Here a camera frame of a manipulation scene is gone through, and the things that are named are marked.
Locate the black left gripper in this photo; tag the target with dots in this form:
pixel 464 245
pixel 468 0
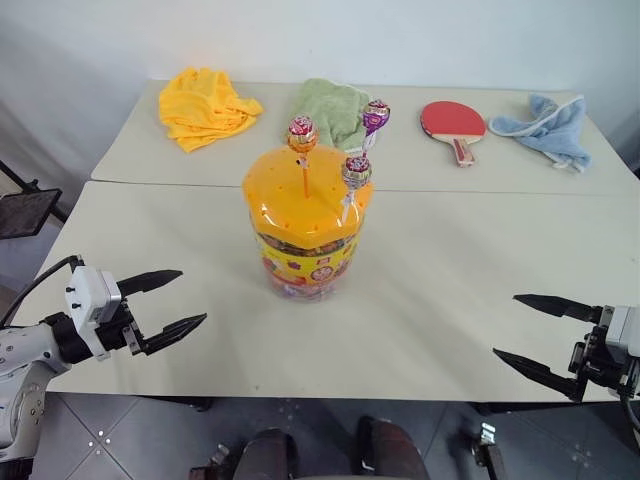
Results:
pixel 117 332

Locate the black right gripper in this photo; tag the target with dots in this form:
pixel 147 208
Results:
pixel 597 362

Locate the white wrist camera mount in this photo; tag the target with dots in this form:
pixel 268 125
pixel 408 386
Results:
pixel 90 300
pixel 625 327

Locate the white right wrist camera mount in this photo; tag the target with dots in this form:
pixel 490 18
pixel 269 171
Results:
pixel 625 327

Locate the orange-lidded lollipop jar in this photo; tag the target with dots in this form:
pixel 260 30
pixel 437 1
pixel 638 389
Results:
pixel 305 235

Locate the green towel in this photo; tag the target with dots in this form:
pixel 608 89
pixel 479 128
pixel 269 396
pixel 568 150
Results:
pixel 327 107

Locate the black tray on stand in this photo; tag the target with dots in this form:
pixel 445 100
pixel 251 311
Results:
pixel 22 210

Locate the small dark bracket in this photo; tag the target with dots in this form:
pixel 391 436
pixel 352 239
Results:
pixel 212 462

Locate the black metal clamp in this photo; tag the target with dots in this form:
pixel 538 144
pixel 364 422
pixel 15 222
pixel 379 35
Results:
pixel 487 450

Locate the dark rounded shape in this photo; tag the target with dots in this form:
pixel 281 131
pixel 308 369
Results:
pixel 265 457
pixel 392 450

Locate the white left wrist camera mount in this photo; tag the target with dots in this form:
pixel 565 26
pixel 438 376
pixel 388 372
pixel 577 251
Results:
pixel 90 300

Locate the light blue towel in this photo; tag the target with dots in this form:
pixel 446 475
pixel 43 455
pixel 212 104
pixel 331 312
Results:
pixel 547 127

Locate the silver-wrapped lollipop, white stick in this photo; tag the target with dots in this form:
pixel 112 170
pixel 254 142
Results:
pixel 356 172

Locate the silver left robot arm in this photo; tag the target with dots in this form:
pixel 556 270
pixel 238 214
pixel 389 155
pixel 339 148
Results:
pixel 22 370

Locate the yellow cloth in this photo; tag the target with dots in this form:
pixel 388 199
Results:
pixel 205 107

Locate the orange-wrapped lollipop, orange stick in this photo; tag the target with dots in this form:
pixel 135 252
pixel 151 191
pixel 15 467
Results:
pixel 302 132

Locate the purple-wrapped lollipop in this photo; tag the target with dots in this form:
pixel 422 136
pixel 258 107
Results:
pixel 376 116

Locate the red table tennis paddle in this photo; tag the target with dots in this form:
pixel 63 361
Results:
pixel 452 122

